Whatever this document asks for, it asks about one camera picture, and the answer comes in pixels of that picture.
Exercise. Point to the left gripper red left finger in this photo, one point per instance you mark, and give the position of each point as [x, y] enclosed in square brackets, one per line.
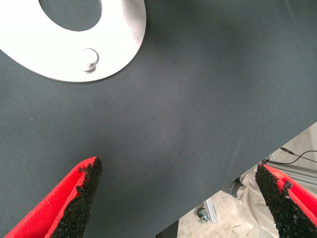
[69, 205]

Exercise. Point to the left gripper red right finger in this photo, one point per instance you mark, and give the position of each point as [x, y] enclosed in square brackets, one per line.
[289, 205]

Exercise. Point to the round metal carrier plate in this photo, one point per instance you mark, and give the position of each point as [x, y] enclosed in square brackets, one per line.
[37, 49]

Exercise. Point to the grey perforated shoe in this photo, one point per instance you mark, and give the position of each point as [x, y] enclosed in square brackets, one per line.
[230, 189]

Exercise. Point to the black caster wheel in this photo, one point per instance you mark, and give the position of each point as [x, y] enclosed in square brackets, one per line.
[201, 213]

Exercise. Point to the dark grey table cloth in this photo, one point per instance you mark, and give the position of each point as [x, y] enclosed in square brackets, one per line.
[173, 99]

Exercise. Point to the aluminium profile frame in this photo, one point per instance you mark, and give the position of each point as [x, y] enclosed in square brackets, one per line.
[299, 171]

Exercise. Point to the aluminium profile post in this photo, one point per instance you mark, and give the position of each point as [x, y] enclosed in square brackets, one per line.
[211, 210]

